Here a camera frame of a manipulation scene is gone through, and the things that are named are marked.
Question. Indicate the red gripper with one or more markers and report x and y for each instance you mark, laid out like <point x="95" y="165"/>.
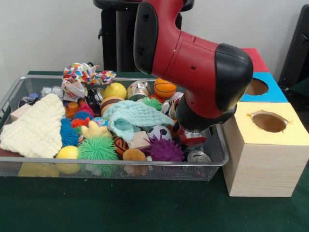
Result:
<point x="193" y="139"/>

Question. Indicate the mint green knitted cloth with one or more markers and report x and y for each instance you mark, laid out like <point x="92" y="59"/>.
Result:
<point x="137" y="113"/>

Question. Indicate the cream knitted cloth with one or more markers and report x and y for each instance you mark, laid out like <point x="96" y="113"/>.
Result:
<point x="36" y="130"/>

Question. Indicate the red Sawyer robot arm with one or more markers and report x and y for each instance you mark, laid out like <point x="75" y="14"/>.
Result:
<point x="193" y="60"/>

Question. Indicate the silver mesh bin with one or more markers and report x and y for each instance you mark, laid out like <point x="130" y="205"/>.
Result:
<point x="181" y="172"/>

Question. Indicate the wooden three-hole box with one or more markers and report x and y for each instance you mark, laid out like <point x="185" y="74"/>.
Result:
<point x="260" y="169"/>

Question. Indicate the silver drink can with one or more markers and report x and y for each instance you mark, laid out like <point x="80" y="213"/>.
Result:
<point x="199" y="157"/>

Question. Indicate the purple spiky ball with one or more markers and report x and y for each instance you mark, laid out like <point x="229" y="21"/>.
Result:
<point x="164" y="149"/>

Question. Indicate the toy soccer ball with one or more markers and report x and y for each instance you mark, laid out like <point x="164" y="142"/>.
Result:
<point x="159" y="133"/>

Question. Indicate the orange toy basketball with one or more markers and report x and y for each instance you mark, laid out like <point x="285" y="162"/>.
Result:
<point x="164" y="88"/>

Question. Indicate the brown teddy bear plush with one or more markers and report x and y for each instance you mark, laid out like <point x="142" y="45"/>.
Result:
<point x="134" y="154"/>

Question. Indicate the dark green table cloth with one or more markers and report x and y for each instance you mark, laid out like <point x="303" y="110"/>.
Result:
<point x="144" y="207"/>

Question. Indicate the brown striped toy burger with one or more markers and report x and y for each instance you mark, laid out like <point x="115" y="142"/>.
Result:
<point x="111" y="104"/>

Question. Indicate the green koosh ball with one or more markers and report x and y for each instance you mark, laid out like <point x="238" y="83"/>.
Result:
<point x="97" y="148"/>

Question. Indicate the yellow plush duck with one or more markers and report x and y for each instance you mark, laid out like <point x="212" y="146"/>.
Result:
<point x="95" y="131"/>

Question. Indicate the dark green side-table cloth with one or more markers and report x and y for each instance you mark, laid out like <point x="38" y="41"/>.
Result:
<point x="301" y="88"/>

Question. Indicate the black stand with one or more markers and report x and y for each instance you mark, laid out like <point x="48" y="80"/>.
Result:
<point x="297" y="48"/>

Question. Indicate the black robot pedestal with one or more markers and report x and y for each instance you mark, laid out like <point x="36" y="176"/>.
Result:
<point x="116" y="48"/>

